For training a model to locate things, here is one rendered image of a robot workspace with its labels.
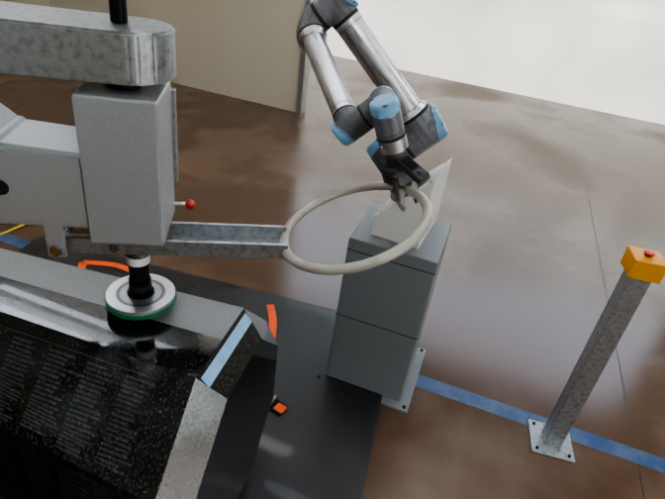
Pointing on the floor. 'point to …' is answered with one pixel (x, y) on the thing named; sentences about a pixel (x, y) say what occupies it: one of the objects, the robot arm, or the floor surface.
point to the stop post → (597, 352)
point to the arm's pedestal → (385, 313)
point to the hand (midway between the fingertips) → (411, 204)
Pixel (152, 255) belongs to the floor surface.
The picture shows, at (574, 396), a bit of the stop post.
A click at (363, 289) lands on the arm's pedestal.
